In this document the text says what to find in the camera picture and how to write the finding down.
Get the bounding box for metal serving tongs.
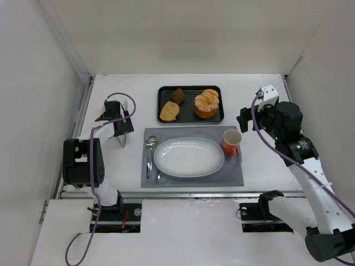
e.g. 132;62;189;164
117;133;127;148

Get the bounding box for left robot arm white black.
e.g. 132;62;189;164
63;100;134;208

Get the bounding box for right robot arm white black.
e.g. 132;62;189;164
237;101;354;262

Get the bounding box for yellow bread slice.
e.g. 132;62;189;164
159;101;180;122

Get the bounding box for orange mug white inside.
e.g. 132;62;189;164
221;129;242;157

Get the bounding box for large sugared orange bun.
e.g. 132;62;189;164
194;92;219;119

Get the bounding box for silver fork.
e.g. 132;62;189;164
145;137;161;183

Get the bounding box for silver spoon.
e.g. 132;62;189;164
146;136;158;179

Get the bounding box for black rectangular tray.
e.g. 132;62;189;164
157;85;225;124

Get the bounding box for white oval plate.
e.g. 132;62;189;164
153;137;225;178

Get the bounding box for grey cloth placemat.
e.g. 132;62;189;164
141;126;244;188

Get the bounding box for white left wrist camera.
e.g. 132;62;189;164
104;99;128;114

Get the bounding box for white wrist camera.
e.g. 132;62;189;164
104;99;128;114
257;84;279;105

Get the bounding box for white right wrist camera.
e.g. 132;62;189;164
257;84;279;105

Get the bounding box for metal rail table front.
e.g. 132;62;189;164
59;191;305;199

